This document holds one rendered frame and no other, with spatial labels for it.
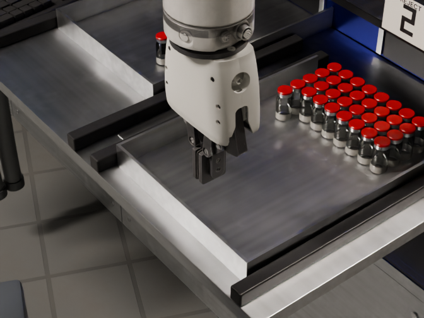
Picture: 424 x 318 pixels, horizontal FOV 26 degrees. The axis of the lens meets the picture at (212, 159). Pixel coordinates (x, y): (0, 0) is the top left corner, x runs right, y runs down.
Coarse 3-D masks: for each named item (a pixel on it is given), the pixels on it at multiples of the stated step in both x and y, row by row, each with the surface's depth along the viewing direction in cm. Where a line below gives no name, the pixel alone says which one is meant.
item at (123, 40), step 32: (96, 0) 145; (128, 0) 149; (160, 0) 150; (256, 0) 150; (64, 32) 142; (96, 32) 142; (128, 32) 142; (256, 32) 142; (288, 32) 138; (128, 64) 129
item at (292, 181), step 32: (160, 128) 118; (288, 128) 123; (128, 160) 114; (160, 160) 118; (256, 160) 118; (288, 160) 118; (320, 160) 118; (352, 160) 118; (416, 160) 118; (160, 192) 110; (192, 192) 113; (224, 192) 113; (256, 192) 113; (288, 192) 113; (320, 192) 113; (352, 192) 113; (384, 192) 110; (192, 224) 106; (224, 224) 109; (256, 224) 109; (288, 224) 109; (320, 224) 104; (224, 256) 103; (256, 256) 100
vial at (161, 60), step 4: (156, 40) 133; (160, 40) 132; (164, 40) 132; (156, 44) 133; (160, 44) 133; (164, 44) 133; (156, 48) 133; (160, 48) 133; (164, 48) 133; (156, 52) 134; (160, 52) 133; (164, 52) 133; (156, 56) 134; (160, 56) 134; (164, 56) 134; (156, 60) 135; (160, 60) 134; (164, 60) 134; (160, 64) 135; (164, 64) 135
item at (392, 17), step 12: (396, 0) 118; (408, 0) 117; (384, 12) 121; (396, 12) 119; (408, 12) 118; (420, 12) 116; (384, 24) 122; (396, 24) 120; (408, 24) 118; (420, 24) 117; (408, 36) 119; (420, 36) 117; (420, 48) 118
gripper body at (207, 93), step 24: (168, 48) 88; (240, 48) 84; (168, 72) 90; (192, 72) 86; (216, 72) 83; (240, 72) 84; (168, 96) 92; (192, 96) 88; (216, 96) 85; (240, 96) 85; (192, 120) 90; (216, 120) 87
